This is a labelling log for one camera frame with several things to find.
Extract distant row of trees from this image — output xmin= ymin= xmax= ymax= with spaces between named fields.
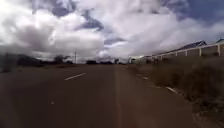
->
xmin=85 ymin=57 xmax=122 ymax=66

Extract utility pole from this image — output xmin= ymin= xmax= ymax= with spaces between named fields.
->
xmin=73 ymin=51 xmax=78 ymax=65

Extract dark grey asphalt road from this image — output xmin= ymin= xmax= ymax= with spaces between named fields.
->
xmin=0 ymin=63 xmax=224 ymax=128

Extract dry grass verge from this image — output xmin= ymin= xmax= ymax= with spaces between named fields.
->
xmin=126 ymin=54 xmax=224 ymax=126

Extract dark bushes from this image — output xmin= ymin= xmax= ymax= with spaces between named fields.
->
xmin=15 ymin=54 xmax=74 ymax=67

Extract building with dark roof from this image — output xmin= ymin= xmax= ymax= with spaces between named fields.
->
xmin=166 ymin=39 xmax=208 ymax=54

